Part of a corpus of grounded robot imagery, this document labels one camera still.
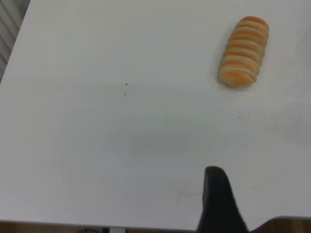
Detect grey slatted panel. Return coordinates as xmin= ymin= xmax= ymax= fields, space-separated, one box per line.
xmin=0 ymin=0 xmax=30 ymax=83

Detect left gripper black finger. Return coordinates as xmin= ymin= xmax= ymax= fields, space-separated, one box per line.
xmin=196 ymin=166 xmax=250 ymax=233

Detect striped spiral bread roll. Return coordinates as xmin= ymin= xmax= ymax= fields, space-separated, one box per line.
xmin=217 ymin=16 xmax=270 ymax=88

